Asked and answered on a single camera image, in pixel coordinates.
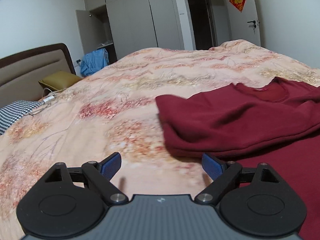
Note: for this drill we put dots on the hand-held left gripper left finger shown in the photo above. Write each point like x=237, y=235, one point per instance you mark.
x=111, y=167

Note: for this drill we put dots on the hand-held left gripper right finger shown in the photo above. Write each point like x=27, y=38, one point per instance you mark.
x=212, y=167

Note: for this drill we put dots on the dark red shirt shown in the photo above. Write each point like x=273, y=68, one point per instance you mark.
x=225, y=120

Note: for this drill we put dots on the floral peach blanket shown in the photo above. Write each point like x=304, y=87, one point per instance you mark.
x=125, y=100

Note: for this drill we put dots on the red cloth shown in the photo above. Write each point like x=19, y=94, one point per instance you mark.
x=295, y=165

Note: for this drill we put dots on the yellow pillow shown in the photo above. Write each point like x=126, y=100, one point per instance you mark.
x=60, y=80

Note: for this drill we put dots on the blue cloth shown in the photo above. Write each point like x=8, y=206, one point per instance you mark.
x=93, y=61

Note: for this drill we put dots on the houndstooth pillow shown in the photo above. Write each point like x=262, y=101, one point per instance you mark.
x=15, y=112

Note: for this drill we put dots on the brown padded headboard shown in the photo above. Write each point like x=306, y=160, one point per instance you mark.
x=30, y=75

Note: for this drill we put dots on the white room door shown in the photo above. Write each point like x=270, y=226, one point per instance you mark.
x=241, y=30

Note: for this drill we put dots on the grey wardrobe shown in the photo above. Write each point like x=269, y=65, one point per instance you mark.
x=132, y=17

